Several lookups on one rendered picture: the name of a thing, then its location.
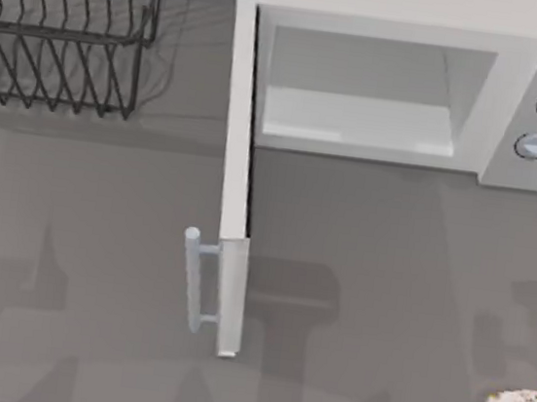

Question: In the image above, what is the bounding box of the pale microwave door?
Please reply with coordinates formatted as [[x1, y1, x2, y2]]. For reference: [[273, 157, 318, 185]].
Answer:
[[192, 0, 283, 360]]

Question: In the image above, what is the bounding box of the black wire dish rack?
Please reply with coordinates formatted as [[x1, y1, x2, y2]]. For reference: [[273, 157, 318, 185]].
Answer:
[[0, 0, 162, 125]]

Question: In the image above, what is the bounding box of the grey microwave door handle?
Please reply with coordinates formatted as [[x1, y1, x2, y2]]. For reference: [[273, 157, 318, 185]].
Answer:
[[172, 225, 231, 337]]

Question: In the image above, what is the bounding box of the pale microwave oven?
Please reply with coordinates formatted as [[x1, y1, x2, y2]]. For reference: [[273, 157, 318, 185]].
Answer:
[[232, 0, 537, 194]]

